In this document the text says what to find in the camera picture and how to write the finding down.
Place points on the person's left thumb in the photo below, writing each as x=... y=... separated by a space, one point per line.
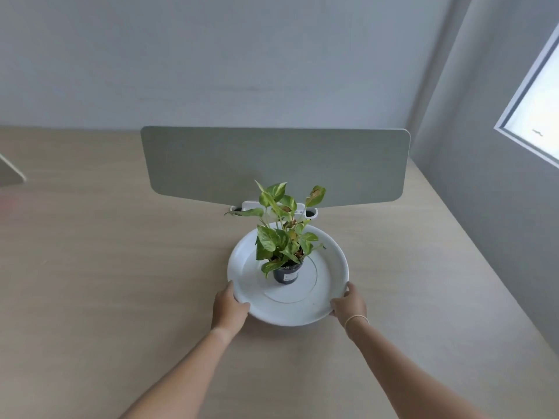
x=243 y=307

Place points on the person's right hand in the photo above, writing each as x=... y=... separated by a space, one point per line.
x=349 y=307

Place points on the person's left hand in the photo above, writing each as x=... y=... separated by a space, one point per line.
x=228 y=312

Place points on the person's right forearm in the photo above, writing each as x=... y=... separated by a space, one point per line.
x=401 y=370

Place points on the small black plant pot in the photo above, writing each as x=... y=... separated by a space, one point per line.
x=287 y=273

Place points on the person's left forearm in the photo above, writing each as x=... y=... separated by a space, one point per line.
x=174 y=377

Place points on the white framed window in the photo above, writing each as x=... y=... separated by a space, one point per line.
x=535 y=104

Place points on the white divider bracket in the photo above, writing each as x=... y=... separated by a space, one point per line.
x=273 y=209

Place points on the white round plastic tray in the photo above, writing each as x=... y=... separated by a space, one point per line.
x=288 y=274

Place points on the grey desk divider panel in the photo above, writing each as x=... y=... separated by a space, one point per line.
x=275 y=165

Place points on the person's right thumb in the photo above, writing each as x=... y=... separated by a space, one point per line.
x=337 y=304

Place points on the green leafy potted plant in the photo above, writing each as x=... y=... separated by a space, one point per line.
x=284 y=231

